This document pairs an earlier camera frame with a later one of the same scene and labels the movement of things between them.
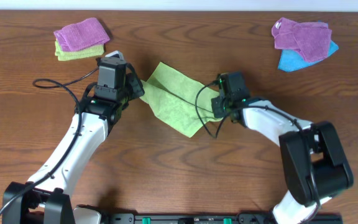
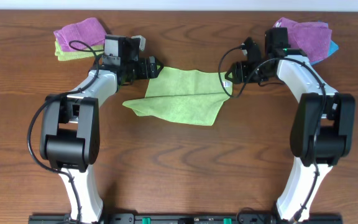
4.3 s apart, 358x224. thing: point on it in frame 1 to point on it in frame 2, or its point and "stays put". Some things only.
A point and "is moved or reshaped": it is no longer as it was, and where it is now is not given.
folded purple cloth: x=83 y=34 stays put
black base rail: x=212 y=218 stays put
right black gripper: x=218 y=113 to x=242 y=73
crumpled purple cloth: x=312 y=38 stays put
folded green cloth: x=93 y=51 stays put
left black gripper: x=136 y=86 to x=150 y=68
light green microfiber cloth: x=183 y=102 is moved or reshaped
